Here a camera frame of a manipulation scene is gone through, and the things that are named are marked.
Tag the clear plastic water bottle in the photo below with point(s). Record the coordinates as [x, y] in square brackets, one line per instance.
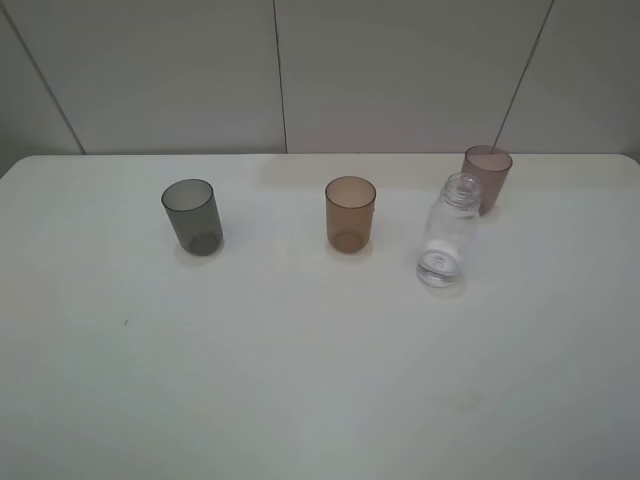
[450, 226]

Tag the grey translucent plastic cup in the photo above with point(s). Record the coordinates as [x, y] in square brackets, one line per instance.
[191, 207]

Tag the brown translucent plastic cup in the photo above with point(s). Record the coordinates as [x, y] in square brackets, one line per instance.
[350, 205]

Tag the pink translucent plastic cup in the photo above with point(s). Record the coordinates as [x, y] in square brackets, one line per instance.
[491, 166]

